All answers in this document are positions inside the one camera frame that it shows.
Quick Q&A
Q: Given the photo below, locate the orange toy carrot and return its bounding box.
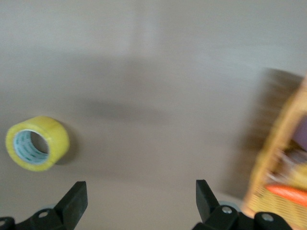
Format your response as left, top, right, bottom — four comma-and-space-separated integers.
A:
265, 183, 307, 207

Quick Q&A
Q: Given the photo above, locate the purple foam block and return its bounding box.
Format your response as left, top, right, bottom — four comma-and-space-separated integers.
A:
292, 114, 307, 152

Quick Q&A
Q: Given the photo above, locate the yellow tape roll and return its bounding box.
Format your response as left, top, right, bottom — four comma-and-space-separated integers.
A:
5, 115, 71, 172

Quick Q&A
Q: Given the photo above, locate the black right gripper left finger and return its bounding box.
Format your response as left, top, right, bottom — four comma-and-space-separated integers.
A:
0, 181, 88, 230

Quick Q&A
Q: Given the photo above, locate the yellow wicker basket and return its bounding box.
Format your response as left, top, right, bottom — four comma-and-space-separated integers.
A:
241, 73, 307, 230

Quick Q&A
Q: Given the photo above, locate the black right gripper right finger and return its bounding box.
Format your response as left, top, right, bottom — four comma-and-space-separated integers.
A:
193, 179, 296, 230

